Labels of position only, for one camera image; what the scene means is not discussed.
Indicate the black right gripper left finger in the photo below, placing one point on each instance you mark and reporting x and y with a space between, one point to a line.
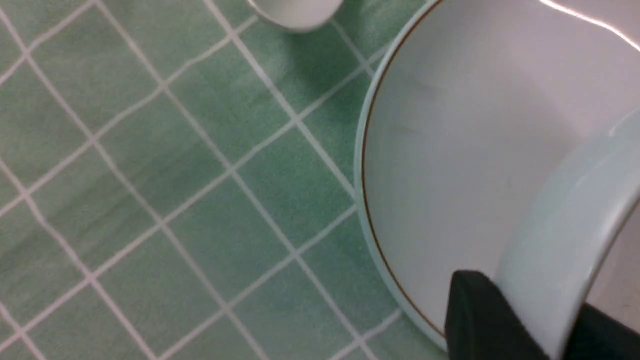
481 325

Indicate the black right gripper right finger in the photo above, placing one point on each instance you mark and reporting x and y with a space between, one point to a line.
597 336

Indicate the pale blue bowl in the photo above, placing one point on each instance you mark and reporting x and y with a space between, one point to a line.
548 269

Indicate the plain pale blue spoon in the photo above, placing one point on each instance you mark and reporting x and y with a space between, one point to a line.
296 16

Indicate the pale blue flat plate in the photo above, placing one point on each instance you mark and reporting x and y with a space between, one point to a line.
474 106

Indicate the green checkered tablecloth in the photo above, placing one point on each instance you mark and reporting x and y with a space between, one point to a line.
177 184

